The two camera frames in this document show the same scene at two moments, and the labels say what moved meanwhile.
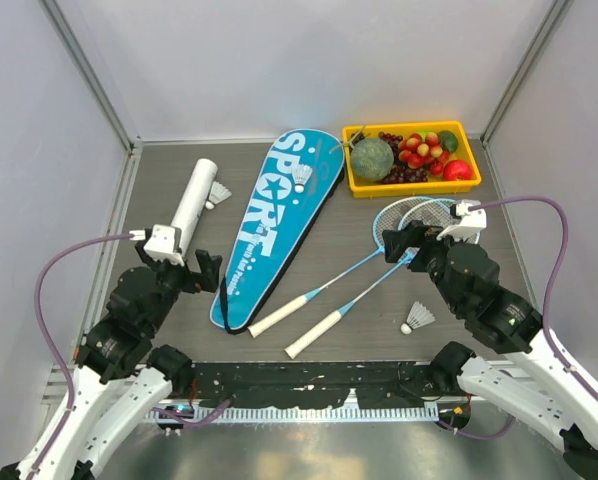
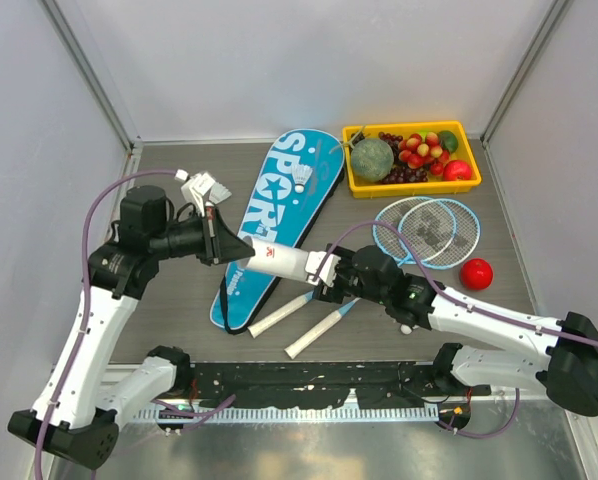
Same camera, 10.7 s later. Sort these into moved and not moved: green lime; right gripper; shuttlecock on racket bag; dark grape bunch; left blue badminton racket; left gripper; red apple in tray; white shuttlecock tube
Moved: white shuttlecock tube; left gripper; right gripper
Not moved: red apple in tray; left blue badminton racket; shuttlecock on racket bag; dark grape bunch; green lime
